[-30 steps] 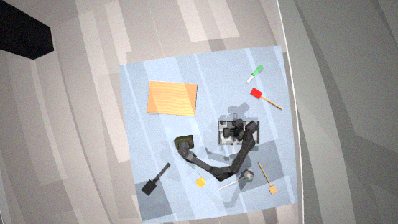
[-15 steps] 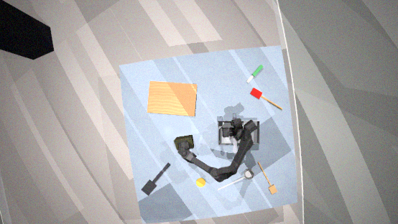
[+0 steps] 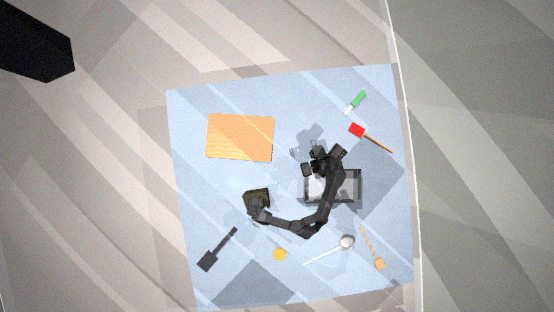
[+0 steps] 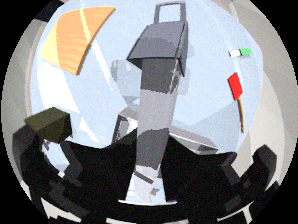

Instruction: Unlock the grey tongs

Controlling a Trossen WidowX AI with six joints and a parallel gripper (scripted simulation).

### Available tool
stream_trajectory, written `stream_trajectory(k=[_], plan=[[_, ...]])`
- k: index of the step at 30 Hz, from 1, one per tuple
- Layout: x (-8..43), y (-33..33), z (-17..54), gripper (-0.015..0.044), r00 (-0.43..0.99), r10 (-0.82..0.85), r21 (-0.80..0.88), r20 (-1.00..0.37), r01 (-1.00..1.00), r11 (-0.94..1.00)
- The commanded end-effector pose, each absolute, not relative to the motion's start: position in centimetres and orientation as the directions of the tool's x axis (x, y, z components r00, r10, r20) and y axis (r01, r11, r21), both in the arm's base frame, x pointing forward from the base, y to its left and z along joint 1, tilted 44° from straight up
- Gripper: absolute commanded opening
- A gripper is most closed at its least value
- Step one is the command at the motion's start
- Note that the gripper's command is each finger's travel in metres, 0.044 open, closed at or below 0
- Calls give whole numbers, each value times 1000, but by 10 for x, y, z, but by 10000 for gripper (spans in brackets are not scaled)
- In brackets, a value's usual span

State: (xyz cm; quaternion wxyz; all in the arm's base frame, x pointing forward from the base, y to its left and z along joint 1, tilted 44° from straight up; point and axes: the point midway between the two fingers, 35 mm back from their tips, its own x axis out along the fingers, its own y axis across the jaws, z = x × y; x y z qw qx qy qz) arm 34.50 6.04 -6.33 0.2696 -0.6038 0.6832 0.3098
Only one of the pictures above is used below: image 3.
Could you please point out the red spatula with wooden handle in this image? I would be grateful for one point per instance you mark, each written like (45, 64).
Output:
(359, 131)

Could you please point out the yellow round disc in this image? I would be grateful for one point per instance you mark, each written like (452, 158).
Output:
(279, 253)

